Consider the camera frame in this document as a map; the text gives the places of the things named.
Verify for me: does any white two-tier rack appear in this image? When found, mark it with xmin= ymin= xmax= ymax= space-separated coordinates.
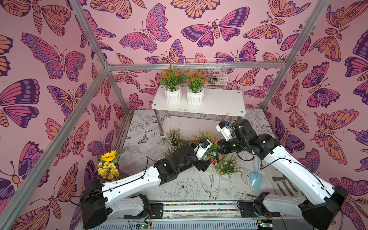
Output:
xmin=152 ymin=86 xmax=246 ymax=138

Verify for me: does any orange potted plant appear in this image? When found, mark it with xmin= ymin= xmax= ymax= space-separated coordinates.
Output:
xmin=187 ymin=71 xmax=206 ymax=106
xmin=190 ymin=131 xmax=220 ymax=163
xmin=159 ymin=65 xmax=188 ymax=104
xmin=163 ymin=147 xmax=175 ymax=158

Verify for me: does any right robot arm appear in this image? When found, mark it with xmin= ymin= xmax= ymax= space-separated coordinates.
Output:
xmin=216 ymin=119 xmax=348 ymax=230

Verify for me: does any white wire basket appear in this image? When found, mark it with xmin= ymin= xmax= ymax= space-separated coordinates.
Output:
xmin=184 ymin=57 xmax=228 ymax=89

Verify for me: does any sunflower bouquet in vase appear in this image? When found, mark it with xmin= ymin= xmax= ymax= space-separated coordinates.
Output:
xmin=97 ymin=149 xmax=124 ymax=182

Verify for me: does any pink potted plant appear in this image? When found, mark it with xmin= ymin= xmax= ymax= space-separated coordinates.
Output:
xmin=213 ymin=156 xmax=242 ymax=179
xmin=167 ymin=127 xmax=183 ymax=149

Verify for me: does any light blue garden trowel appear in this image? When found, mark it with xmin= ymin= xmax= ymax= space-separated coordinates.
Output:
xmin=249 ymin=159 xmax=264 ymax=190

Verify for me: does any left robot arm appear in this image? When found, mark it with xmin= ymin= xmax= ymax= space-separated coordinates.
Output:
xmin=80 ymin=140 xmax=212 ymax=230

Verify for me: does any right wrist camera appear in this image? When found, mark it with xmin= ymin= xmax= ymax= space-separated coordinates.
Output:
xmin=216 ymin=121 xmax=232 ymax=141

